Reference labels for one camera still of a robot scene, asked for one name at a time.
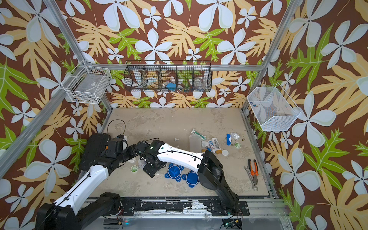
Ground green round tin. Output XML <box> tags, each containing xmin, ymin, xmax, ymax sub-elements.
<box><xmin>130</xmin><ymin>165</ymin><xmax>139</xmax><ymax>173</ymax></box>
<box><xmin>234</xmin><ymin>142</ymin><xmax>242</xmax><ymax>149</ymax></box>

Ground blue jar lid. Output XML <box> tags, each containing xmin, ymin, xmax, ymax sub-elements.
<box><xmin>181</xmin><ymin>171</ymin><xmax>199</xmax><ymax>188</ymax></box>
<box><xmin>164</xmin><ymin>163</ymin><xmax>184</xmax><ymax>182</ymax></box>

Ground clear jar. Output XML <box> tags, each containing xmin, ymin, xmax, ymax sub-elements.
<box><xmin>189</xmin><ymin>134</ymin><xmax>202</xmax><ymax>153</ymax></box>

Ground green white toothpaste packet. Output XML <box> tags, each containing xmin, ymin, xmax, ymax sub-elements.
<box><xmin>191</xmin><ymin>129</ymin><xmax>207</xmax><ymax>140</ymax></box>

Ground white bottle orange cap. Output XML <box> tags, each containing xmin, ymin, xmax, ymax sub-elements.
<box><xmin>211</xmin><ymin>138</ymin><xmax>222</xmax><ymax>154</ymax></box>

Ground white round cap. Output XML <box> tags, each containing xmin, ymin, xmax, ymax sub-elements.
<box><xmin>222</xmin><ymin>149</ymin><xmax>229</xmax><ymax>156</ymax></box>

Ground blue small packet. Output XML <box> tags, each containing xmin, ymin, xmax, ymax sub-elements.
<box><xmin>226</xmin><ymin>134</ymin><xmax>232</xmax><ymax>146</ymax></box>

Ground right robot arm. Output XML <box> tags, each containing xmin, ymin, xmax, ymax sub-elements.
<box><xmin>133</xmin><ymin>140</ymin><xmax>239</xmax><ymax>215</ymax></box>

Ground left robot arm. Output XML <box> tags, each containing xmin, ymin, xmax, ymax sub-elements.
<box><xmin>35</xmin><ymin>138</ymin><xmax>137</xmax><ymax>230</ymax></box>

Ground black tool case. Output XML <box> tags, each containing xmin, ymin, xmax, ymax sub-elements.
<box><xmin>79</xmin><ymin>133</ymin><xmax>111</xmax><ymax>171</ymax></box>

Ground blue object in basket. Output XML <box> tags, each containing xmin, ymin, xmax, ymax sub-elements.
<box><xmin>166</xmin><ymin>82</ymin><xmax>177</xmax><ymax>92</ymax></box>

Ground metal wrench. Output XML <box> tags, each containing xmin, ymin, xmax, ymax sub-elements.
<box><xmin>244</xmin><ymin>166</ymin><xmax>258</xmax><ymax>191</ymax></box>

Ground white mesh basket right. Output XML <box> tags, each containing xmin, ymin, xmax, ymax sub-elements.
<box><xmin>247</xmin><ymin>84</ymin><xmax>302</xmax><ymax>132</ymax></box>

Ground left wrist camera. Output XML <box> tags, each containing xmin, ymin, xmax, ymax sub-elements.
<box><xmin>117</xmin><ymin>135</ymin><xmax>128</xmax><ymax>151</ymax></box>

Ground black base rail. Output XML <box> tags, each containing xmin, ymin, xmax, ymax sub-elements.
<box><xmin>110</xmin><ymin>198</ymin><xmax>250</xmax><ymax>217</ymax></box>

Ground black wire basket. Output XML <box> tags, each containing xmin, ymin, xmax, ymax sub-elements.
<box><xmin>123</xmin><ymin>60</ymin><xmax>213</xmax><ymax>93</ymax></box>

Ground white wire basket left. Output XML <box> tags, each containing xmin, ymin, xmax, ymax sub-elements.
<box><xmin>63</xmin><ymin>61</ymin><xmax>112</xmax><ymax>104</ymax></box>

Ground orange handled pliers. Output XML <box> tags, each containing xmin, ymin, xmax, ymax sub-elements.
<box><xmin>248</xmin><ymin>159</ymin><xmax>259</xmax><ymax>186</ymax></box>

